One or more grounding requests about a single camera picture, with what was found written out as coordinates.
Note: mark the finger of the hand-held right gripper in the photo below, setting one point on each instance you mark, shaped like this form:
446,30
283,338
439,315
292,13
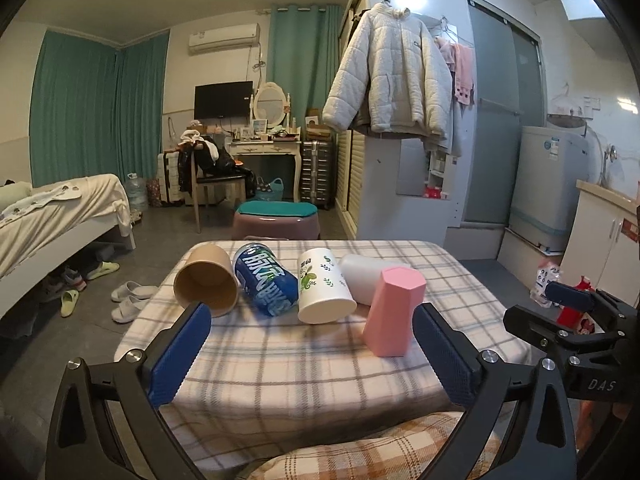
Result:
570,296
535,327

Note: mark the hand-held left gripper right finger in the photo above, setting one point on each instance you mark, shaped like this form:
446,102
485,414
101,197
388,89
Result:
446,360

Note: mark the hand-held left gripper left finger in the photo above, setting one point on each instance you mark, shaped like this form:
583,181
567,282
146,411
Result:
179,357

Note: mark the pink hexagonal cup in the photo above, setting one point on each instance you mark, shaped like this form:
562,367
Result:
392,315

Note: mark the brown paper cup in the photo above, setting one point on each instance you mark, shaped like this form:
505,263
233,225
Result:
206,285

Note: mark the blue printed cup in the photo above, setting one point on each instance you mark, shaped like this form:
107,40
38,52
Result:
265,280

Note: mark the plain white plastic cup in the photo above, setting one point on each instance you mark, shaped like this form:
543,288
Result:
361,275

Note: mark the white cup with leaf print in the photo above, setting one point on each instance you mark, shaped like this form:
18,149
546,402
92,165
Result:
322,285

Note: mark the red packet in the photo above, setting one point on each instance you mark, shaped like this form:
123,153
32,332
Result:
575,315

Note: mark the white plastic bag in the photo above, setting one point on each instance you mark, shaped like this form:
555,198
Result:
546,280

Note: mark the white sink cabinet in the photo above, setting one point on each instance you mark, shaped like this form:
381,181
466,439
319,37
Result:
600,235

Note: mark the white slipper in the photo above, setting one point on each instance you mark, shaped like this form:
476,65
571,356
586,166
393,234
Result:
134,290
127,309

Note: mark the grey washing machine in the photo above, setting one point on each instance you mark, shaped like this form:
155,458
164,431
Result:
545,185

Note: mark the green slipper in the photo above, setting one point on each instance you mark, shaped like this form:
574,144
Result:
70,302
102,270

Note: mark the orange plaid cloth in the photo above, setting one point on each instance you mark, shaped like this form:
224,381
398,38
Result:
375,452

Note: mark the plaid covered table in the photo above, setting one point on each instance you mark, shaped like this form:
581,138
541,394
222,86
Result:
300,365

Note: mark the grey sneakers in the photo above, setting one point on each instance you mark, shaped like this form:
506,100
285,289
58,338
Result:
62,282

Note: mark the metal faucet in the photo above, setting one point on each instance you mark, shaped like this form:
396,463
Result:
609,160

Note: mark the pink plastic stool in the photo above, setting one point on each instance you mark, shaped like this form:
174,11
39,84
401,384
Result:
277,229

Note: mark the floral bag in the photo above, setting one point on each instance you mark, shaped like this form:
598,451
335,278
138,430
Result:
154,192

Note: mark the clear water jug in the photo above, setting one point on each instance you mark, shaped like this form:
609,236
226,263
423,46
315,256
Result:
136,194

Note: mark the frosted glass door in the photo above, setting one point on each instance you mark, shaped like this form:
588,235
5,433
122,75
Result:
500,135

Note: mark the teal stool cushion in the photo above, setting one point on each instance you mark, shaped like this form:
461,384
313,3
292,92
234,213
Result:
276,208

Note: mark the wooden chair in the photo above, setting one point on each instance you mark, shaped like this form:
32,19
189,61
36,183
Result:
220,182

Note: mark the bed with white sheet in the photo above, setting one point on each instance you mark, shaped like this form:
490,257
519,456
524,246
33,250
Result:
60,220

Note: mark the white wardrobe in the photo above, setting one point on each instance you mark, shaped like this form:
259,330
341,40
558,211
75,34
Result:
380,185

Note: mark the teal basket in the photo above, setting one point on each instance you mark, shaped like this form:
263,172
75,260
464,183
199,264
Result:
270,191

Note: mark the clothes pile on chair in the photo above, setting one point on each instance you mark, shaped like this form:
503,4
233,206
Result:
205,157

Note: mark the silver suitcase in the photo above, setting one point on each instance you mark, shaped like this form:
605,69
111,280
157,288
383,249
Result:
317,175

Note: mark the white vanity table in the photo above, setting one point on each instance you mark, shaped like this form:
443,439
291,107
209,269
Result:
265,149

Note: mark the pink towel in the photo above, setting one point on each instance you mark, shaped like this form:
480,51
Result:
462,70

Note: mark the wide teal curtain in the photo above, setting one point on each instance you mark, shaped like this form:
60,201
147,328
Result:
95,115

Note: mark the black television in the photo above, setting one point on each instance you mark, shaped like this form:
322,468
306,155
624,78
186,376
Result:
222,100

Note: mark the cardboard box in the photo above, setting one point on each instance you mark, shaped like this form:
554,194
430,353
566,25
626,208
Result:
319,125

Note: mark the white oval mirror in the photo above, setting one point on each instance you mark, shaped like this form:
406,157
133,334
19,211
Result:
271,102

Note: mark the white puffer jacket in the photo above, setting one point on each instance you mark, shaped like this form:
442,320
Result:
390,70

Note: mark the narrow teal curtain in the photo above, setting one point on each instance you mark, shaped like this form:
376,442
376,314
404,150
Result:
305,60

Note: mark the white air conditioner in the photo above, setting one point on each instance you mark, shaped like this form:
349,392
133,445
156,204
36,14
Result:
225,37

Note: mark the small photo frame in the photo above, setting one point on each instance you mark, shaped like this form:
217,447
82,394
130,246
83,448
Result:
260,126

